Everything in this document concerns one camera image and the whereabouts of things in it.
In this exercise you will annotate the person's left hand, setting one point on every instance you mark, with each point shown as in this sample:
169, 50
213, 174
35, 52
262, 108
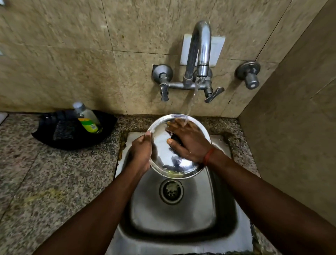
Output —
140, 153

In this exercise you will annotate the person's right hand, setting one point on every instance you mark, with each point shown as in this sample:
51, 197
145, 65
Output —
193, 144

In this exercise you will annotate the person's left thumb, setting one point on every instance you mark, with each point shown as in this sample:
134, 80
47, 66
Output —
148, 139

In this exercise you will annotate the person's right thumb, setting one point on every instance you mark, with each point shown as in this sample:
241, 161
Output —
175, 147

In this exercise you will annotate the black scrubber pad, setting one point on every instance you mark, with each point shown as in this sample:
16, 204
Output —
175, 138

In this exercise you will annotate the round steel plate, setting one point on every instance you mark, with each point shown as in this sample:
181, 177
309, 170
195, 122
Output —
168, 157

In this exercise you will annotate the person's left forearm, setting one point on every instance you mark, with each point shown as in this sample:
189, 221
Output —
101, 210

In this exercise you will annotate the person's right forearm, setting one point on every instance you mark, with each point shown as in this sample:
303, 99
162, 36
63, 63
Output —
265, 205

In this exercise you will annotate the red thread wristband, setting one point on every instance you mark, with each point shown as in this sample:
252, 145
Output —
208, 156

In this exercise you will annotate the sink drain strainer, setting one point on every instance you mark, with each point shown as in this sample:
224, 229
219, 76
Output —
171, 191

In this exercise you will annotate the clear dish soap bottle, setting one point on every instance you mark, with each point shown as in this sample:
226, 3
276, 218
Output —
88, 118

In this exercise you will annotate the stainless steel sink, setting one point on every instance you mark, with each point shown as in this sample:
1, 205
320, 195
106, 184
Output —
178, 218

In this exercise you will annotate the black plastic tray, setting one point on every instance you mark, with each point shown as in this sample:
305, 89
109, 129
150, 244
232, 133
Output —
68, 134

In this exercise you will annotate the dark scrub sponge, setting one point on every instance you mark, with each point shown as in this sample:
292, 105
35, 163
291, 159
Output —
63, 130

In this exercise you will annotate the chrome wall mixer faucet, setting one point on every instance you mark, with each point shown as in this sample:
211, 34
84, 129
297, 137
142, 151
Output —
195, 65

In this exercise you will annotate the chrome wall valve knob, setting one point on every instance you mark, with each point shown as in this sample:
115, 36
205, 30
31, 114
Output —
249, 73

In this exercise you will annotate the white wall plate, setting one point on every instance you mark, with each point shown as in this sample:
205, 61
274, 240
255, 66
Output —
216, 50

